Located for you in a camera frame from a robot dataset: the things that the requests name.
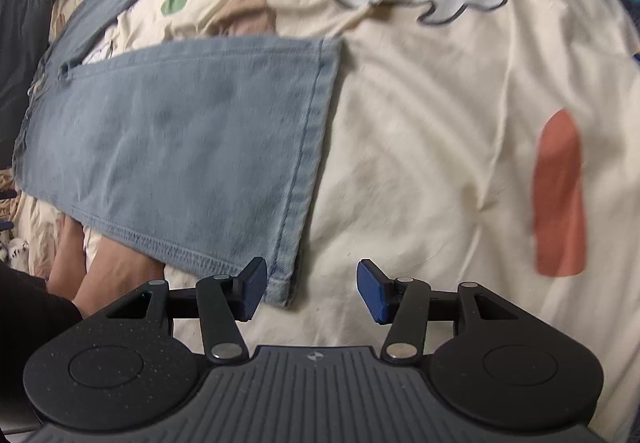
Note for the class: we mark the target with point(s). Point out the white black fuzzy blanket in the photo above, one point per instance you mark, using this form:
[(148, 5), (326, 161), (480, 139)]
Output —
[(15, 250)]

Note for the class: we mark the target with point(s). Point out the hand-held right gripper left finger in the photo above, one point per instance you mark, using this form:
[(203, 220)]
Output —
[(252, 285)]

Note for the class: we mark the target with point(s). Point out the cream bear print bed sheet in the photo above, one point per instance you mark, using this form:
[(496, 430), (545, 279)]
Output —
[(425, 123)]

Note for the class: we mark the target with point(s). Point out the beige garment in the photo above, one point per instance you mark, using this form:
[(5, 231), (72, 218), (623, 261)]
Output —
[(7, 193)]

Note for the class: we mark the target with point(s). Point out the dark grey duvet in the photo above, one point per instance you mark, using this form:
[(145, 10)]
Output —
[(20, 73)]

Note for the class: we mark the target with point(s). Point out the person's black trouser leg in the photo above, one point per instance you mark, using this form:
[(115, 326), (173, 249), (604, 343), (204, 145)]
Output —
[(30, 323)]

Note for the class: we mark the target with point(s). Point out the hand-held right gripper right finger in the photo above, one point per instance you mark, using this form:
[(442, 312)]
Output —
[(372, 288)]

